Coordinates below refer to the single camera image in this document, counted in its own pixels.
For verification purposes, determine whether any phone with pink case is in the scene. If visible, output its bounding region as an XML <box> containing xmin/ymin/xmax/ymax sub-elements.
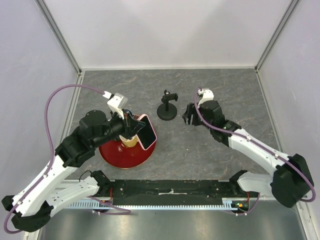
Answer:
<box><xmin>137</xmin><ymin>114</ymin><xmax>157</xmax><ymax>151</ymax></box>

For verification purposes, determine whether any black phone stand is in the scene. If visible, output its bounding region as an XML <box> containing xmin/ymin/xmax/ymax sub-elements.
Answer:
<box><xmin>157</xmin><ymin>90</ymin><xmax>179</xmax><ymax>121</ymax></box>

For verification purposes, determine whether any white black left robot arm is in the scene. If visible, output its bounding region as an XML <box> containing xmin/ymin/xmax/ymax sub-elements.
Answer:
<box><xmin>1</xmin><ymin>110</ymin><xmax>147</xmax><ymax>233</ymax></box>

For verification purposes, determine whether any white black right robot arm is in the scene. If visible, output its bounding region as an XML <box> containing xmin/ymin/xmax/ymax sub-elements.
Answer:
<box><xmin>182</xmin><ymin>100</ymin><xmax>316</xmax><ymax>208</ymax></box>

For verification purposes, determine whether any dark blue mug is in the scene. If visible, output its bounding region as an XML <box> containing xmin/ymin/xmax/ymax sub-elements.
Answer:
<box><xmin>123</xmin><ymin>109</ymin><xmax>133</xmax><ymax>116</ymax></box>

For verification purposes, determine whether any yellow mug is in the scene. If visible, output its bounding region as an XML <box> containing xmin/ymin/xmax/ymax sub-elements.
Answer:
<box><xmin>119</xmin><ymin>135</ymin><xmax>139</xmax><ymax>148</ymax></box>

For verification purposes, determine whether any red round tray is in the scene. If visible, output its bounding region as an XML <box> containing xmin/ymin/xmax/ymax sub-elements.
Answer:
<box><xmin>98</xmin><ymin>113</ymin><xmax>158</xmax><ymax>170</ymax></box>

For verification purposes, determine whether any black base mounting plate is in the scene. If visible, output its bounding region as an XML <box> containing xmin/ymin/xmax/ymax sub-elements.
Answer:
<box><xmin>99</xmin><ymin>178</ymin><xmax>261</xmax><ymax>198</ymax></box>

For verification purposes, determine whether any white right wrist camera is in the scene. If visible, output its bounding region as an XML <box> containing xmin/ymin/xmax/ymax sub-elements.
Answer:
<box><xmin>197</xmin><ymin>88</ymin><xmax>214</xmax><ymax>108</ymax></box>

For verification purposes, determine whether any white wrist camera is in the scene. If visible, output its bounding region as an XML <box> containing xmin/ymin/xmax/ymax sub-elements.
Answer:
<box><xmin>197</xmin><ymin>88</ymin><xmax>214</xmax><ymax>108</ymax></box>
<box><xmin>102</xmin><ymin>91</ymin><xmax>128</xmax><ymax>120</ymax></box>

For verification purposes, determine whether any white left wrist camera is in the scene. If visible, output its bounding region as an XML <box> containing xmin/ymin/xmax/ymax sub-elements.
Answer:
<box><xmin>102</xmin><ymin>91</ymin><xmax>128</xmax><ymax>120</ymax></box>

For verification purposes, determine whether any aluminium frame rail front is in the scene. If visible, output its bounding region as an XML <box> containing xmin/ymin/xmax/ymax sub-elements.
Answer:
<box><xmin>34</xmin><ymin>178</ymin><xmax>308</xmax><ymax>200</ymax></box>

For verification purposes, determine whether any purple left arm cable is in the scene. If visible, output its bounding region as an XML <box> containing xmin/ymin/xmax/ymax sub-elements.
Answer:
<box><xmin>4</xmin><ymin>84</ymin><xmax>131</xmax><ymax>234</ymax></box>

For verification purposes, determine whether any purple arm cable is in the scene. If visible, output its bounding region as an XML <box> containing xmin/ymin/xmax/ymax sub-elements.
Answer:
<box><xmin>193</xmin><ymin>87</ymin><xmax>315</xmax><ymax>217</ymax></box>
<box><xmin>4</xmin><ymin>84</ymin><xmax>131</xmax><ymax>234</ymax></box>

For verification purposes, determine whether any light blue cable duct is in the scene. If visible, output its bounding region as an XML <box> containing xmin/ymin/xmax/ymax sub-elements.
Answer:
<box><xmin>66</xmin><ymin>198</ymin><xmax>244</xmax><ymax>211</ymax></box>

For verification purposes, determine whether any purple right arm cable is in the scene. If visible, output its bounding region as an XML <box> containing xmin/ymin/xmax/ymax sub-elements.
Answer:
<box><xmin>193</xmin><ymin>87</ymin><xmax>315</xmax><ymax>217</ymax></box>

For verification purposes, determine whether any aluminium frame post left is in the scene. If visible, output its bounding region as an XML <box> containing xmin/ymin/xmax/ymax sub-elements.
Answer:
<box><xmin>35</xmin><ymin>0</ymin><xmax>82</xmax><ymax>76</ymax></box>

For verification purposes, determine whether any aluminium frame post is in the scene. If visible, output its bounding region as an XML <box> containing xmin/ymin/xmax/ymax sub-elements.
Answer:
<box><xmin>254</xmin><ymin>0</ymin><xmax>300</xmax><ymax>73</ymax></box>
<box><xmin>35</xmin><ymin>0</ymin><xmax>82</xmax><ymax>76</ymax></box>

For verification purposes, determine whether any aluminium frame post right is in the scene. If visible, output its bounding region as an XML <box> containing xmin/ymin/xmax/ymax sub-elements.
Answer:
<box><xmin>254</xmin><ymin>0</ymin><xmax>300</xmax><ymax>73</ymax></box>

